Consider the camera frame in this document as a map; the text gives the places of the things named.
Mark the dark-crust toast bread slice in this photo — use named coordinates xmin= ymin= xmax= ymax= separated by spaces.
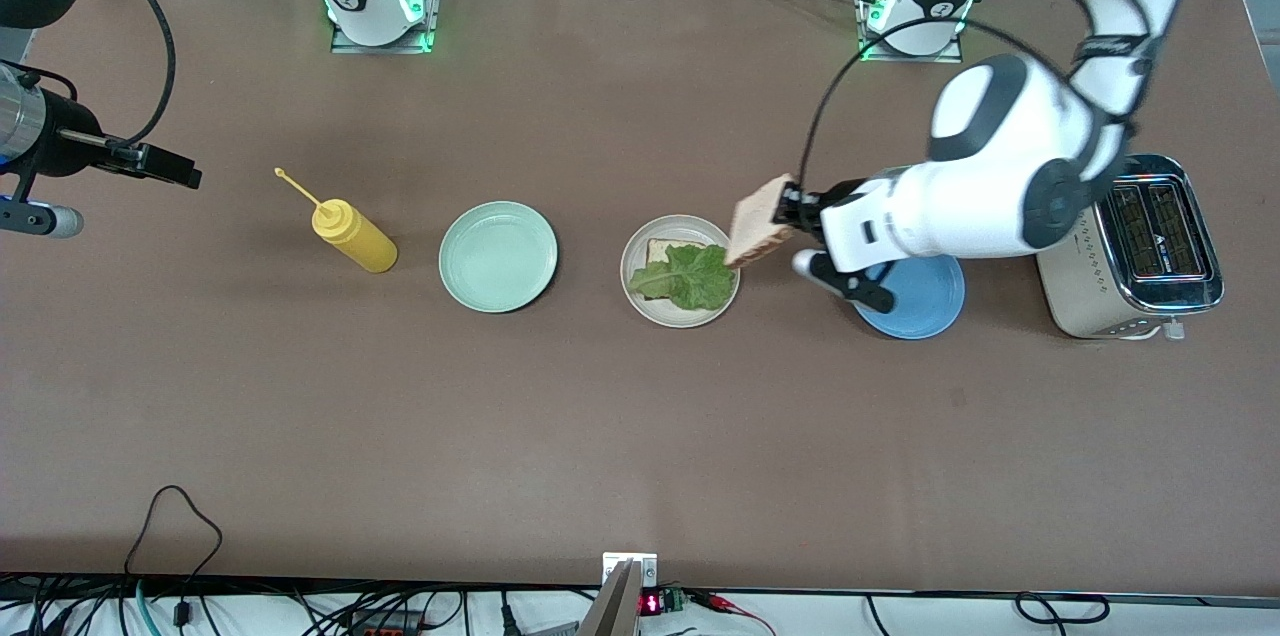
xmin=725 ymin=174 xmax=801 ymax=269

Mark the green lettuce leaf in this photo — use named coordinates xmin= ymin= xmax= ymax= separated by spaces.
xmin=628 ymin=244 xmax=738 ymax=312

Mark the pale-crust toast bread slice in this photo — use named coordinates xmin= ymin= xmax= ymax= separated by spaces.
xmin=645 ymin=238 xmax=703 ymax=301

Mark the yellow mustard squeeze bottle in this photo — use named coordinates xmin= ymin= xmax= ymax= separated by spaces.
xmin=273 ymin=167 xmax=399 ymax=274

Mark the blue plate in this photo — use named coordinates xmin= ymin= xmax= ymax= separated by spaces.
xmin=852 ymin=254 xmax=967 ymax=341

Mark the beige plate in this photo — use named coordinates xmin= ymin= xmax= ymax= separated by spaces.
xmin=620 ymin=214 xmax=742 ymax=329

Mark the mint green plate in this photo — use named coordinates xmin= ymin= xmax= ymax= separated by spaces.
xmin=439 ymin=201 xmax=559 ymax=314

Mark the beige chrome toaster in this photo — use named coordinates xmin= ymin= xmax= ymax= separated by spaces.
xmin=1035 ymin=154 xmax=1226 ymax=341

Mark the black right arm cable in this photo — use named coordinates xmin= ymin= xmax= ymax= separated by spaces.
xmin=0 ymin=0 xmax=178 ymax=148

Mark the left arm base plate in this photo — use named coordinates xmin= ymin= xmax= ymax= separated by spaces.
xmin=855 ymin=0 xmax=966 ymax=65

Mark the thin black looped cable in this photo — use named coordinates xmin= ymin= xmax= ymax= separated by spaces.
xmin=124 ymin=485 xmax=224 ymax=629

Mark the red wire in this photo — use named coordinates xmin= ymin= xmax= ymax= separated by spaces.
xmin=695 ymin=591 xmax=777 ymax=636

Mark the grey camera mount bar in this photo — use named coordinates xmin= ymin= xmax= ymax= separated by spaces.
xmin=578 ymin=552 xmax=659 ymax=636

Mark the teal cable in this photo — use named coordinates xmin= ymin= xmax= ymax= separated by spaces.
xmin=134 ymin=578 xmax=163 ymax=636

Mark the black coiled cable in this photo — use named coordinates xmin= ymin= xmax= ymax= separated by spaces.
xmin=1014 ymin=592 xmax=1112 ymax=626

